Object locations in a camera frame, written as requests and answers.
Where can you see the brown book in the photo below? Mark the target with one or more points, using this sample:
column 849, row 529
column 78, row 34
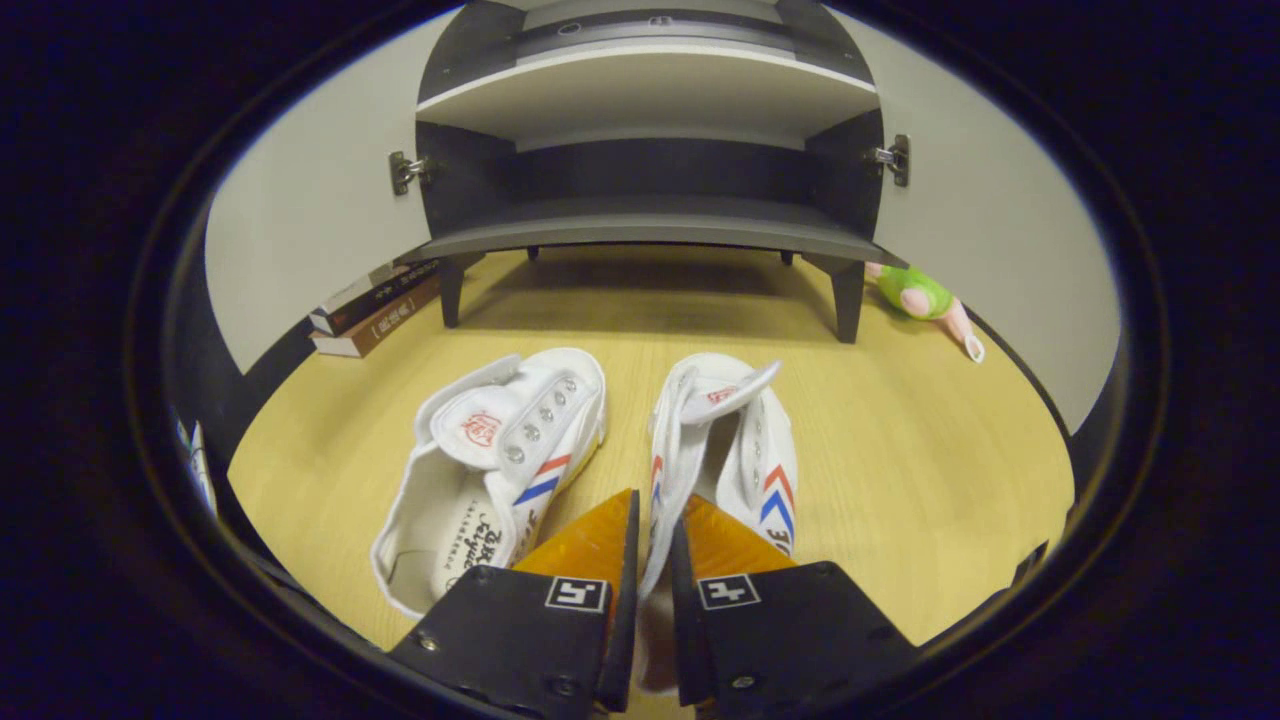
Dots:
column 395, row 322

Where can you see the white cabinet door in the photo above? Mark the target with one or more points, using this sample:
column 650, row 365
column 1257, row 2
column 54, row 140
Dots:
column 1000, row 250
column 310, row 220

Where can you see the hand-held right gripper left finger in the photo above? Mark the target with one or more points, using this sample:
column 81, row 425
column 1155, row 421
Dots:
column 545, row 640

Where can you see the white striped canvas shoe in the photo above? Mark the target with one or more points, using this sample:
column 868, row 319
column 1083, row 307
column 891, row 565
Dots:
column 480, row 470
column 765, row 450

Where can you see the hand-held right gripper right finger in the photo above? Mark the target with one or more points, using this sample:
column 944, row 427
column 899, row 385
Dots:
column 780, row 640

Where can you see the dark book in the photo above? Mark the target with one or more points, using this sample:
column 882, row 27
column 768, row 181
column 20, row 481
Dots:
column 385, row 298

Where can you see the green pink plush toy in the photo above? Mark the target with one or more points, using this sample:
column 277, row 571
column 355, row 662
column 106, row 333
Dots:
column 920, row 292

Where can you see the white grey shoe cabinet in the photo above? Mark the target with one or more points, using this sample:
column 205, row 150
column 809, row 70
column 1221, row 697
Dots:
column 650, row 100

